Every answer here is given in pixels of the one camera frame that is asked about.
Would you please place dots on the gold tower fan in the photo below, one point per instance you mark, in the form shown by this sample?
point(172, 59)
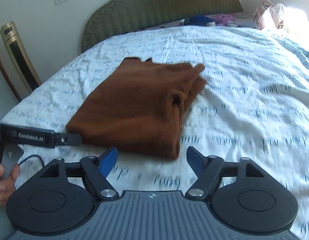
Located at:
point(19, 56)

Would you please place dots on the brown knit sweater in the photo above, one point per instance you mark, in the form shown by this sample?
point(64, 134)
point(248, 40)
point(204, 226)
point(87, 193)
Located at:
point(139, 108)

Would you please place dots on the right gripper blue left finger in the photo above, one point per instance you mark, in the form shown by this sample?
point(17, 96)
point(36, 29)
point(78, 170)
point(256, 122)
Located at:
point(95, 172)

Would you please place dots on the green upholstered headboard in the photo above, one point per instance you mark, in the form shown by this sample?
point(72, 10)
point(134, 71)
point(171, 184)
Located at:
point(122, 16)

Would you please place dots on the blue cloth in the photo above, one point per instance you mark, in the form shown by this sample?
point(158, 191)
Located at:
point(202, 21)

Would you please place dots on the purple garment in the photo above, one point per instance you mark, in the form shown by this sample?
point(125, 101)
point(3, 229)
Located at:
point(222, 19)

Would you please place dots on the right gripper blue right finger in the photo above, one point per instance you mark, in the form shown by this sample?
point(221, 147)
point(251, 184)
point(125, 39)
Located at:
point(208, 171)

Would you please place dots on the pink and white clothes pile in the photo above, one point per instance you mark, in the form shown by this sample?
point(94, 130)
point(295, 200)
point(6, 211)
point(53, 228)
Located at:
point(271, 16)

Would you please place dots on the person's left hand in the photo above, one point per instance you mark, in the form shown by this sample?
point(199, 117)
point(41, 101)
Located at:
point(7, 186)

